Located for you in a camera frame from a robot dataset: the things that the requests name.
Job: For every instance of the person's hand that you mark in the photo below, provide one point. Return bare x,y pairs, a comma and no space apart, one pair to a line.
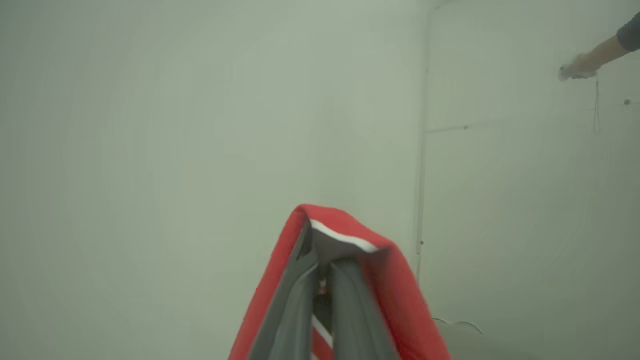
585,63

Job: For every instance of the red garment with white trim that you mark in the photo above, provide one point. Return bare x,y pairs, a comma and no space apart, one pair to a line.
400,300

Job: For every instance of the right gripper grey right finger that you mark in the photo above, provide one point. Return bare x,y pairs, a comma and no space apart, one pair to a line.
357,320

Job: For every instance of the person's forearm with dark sleeve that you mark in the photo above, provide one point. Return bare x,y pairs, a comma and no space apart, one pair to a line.
612,49

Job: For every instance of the white handheld controller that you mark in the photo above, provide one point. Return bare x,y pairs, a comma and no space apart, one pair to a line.
565,74

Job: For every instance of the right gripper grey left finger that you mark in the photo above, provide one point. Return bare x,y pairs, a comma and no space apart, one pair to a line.
290,320

